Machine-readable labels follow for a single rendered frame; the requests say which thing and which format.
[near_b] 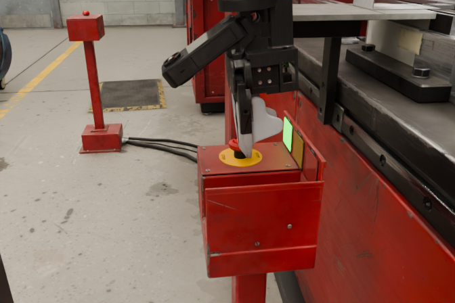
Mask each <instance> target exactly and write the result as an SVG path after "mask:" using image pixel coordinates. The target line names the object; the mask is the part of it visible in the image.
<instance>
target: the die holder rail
mask: <svg viewBox="0 0 455 303"><path fill-rule="evenodd" d="M334 3H342V2H339V1H334V0H292V4H334ZM358 43H359V39H357V38H356V37H342V39H341V44H358Z"/></svg>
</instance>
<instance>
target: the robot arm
mask: <svg viewBox="0 0 455 303"><path fill-rule="evenodd" d="M217 5H218V11H222V12H236V16H233V15H232V14H230V15H228V16H227V17H225V18H224V19H222V21H220V22H219V23H217V24H216V25H214V27H212V28H211V29H210V30H208V31H207V32H205V33H204V34H203V35H202V36H200V37H199V38H197V39H196V40H195V41H194V42H192V43H191V44H189V45H188V46H187V47H186V48H184V49H183V50H181V51H180V52H176V53H174V54H173V55H172V56H170V57H169V58H168V59H167V60H165V61H164V62H163V65H162V68H161V70H162V76H163V78H164V79H165V80H166V81H167V82H168V84H169V85H170V86H171V87H172V88H174V89H176V88H177V87H178V86H181V85H183V84H184V83H186V82H188V81H189V80H190V79H191V78H193V77H194V75H195V74H196V73H197V72H199V71H200V70H202V69H203V68H204V67H205V66H207V65H208V64H210V63H211V62H212V61H213V60H215V59H216V58H218V57H219V56H220V55H221V54H223V53H224V52H225V69H226V74H227V82H228V85H229V88H230V94H231V99H232V108H233V114H234V122H235V127H236V134H237V139H238V145H239V148H240V149H241V151H242V152H243V154H244V155H245V156H246V157H247V158H252V152H253V144H254V143H256V142H258V141H261V140H263V139H266V138H268V137H271V136H274V135H277V134H278V133H280V132H281V131H282V129H283V121H282V120H281V119H280V118H277V113H276V111H275V110H273V109H271V108H267V107H265V102H264V100H263V99H262V98H260V95H259V94H260V93H266V94H267V95H268V94H274V93H283V92H289V91H298V90H299V69H298V49H297V48H296V47H295V46H294V39H293V0H217ZM252 13H255V19H254V20H253V15H251V14H252ZM292 61H295V82H292V74H291V73H289V72H288V71H287V68H289V62H292ZM11 62H12V47H11V44H10V41H9V38H8V36H7V35H6V34H3V28H2V27H1V26H0V80H1V79H2V78H3V77H4V76H5V75H6V74H7V72H8V70H9V67H10V65H11ZM288 82H289V83H288Z"/></svg>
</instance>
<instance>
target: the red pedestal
mask: <svg viewBox="0 0 455 303"><path fill-rule="evenodd" d="M66 24H67V29H68V38H69V41H83V46H84V51H85V60H86V65H87V75H88V80H89V89H90V95H91V104H92V109H93V119H94V124H87V126H86V127H85V129H84V131H83V133H82V134H81V139H82V143H83V145H82V147H81V149H80V151H79V153H80V154H94V153H109V152H120V151H121V148H122V143H121V139H122V136H123V126H122V123H114V124H104V117H103V111H102V101H101V95H100V85H99V80H98V69H97V64H96V58H95V48H94V41H99V40H100V39H101V38H102V37H103V36H104V35H105V31H104V20H103V15H102V14H90V13H89V11H88V10H84V11H83V14H75V15H73V16H71V17H69V18H67V19H66Z"/></svg>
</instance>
